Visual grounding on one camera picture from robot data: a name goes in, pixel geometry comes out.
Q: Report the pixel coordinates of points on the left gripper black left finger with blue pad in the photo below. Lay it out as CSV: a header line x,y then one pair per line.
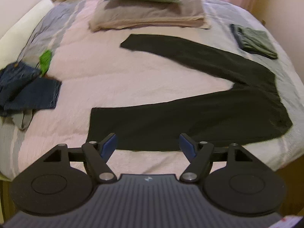
x,y
95,156

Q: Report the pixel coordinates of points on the black pants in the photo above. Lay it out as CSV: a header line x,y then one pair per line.
x,y
250,112

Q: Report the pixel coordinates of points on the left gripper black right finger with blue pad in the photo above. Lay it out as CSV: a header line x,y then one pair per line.
x,y
201,156

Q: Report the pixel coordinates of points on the bright green cloth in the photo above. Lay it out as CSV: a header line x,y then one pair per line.
x,y
44,61

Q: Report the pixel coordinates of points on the dark blue jeans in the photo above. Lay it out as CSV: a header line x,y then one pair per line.
x,y
22,89

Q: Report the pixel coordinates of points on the folded green grey clothes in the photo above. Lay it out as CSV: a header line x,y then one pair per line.
x,y
253,41

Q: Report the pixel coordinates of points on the taupe pillow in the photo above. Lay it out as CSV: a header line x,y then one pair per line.
x,y
122,14

